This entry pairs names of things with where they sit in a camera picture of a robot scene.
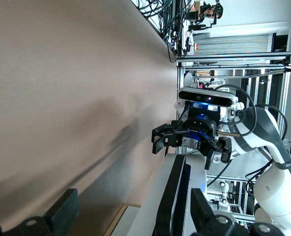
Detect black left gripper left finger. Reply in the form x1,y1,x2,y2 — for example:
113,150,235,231
0,188,80,236

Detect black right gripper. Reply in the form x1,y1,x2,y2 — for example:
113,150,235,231
151,113,233,171

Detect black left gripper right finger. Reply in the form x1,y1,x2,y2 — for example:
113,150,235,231
190,188,288,236

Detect black metal drawer handle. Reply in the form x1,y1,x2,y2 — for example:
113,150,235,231
155,154,192,236

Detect small white background robot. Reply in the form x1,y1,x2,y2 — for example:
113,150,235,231
209,179,231,205

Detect grey window blinds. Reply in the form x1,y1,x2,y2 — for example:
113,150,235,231
194,33,275,54

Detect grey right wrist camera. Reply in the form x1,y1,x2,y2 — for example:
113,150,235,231
177,86,236,108

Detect white-fronted drawer without handle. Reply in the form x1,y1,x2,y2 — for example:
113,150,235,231
110,206,143,236

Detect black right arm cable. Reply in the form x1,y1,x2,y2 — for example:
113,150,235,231
214,84,289,138

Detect aluminium cell frame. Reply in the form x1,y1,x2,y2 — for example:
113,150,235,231
176,50,291,222

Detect black cable tangle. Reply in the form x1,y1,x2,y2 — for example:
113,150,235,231
135,0,188,63

